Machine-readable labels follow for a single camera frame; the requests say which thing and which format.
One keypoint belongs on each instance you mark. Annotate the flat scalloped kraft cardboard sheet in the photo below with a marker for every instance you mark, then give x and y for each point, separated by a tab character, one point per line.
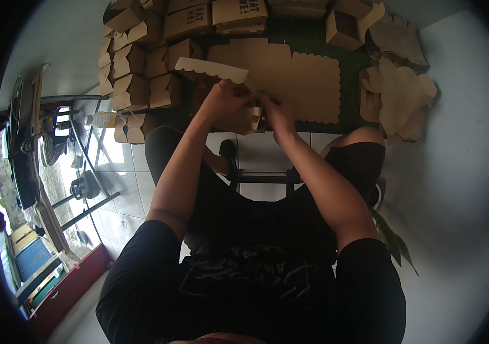
309	86

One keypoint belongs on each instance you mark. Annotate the pile of folded kraft boxes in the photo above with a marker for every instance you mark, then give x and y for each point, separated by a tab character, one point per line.
141	64

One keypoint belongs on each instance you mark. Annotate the black motorbike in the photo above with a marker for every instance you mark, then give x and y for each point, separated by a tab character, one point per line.
23	146

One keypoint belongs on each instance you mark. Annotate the person's right fingers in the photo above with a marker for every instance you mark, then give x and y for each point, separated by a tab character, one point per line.
268	102

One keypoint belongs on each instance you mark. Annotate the green plant leaves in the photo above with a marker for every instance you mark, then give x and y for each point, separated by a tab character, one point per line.
393	238

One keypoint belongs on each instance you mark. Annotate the open empty kraft box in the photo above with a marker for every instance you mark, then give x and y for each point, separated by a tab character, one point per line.
343	28

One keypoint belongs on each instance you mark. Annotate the red door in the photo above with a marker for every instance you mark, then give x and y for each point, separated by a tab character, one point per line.
70	288

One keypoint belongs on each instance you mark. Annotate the person's left hand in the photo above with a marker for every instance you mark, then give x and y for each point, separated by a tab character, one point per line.
223	102

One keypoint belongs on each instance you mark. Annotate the person's left fingers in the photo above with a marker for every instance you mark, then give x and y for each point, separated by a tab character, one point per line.
240	89

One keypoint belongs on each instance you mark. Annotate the heap of flat cardboard blanks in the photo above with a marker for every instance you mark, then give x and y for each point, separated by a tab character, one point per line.
399	90

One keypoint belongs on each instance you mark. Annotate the person's body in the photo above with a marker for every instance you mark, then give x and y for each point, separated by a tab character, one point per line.
244	288

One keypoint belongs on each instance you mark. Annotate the green grass mat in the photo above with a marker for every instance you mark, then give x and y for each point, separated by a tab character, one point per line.
349	64

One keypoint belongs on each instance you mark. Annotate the clear plastic bottle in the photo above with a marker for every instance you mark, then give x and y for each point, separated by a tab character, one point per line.
100	119

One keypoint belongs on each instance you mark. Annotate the black stool frame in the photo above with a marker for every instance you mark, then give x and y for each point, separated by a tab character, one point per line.
266	177

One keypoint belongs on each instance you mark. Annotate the person's right hand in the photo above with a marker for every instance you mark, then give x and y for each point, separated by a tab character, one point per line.
282	118

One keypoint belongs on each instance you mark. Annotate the black metal rack frame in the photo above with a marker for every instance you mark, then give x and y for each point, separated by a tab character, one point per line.
91	163

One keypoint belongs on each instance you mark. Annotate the half-folded kraft cardboard box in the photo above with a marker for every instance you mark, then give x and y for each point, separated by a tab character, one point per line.
218	71

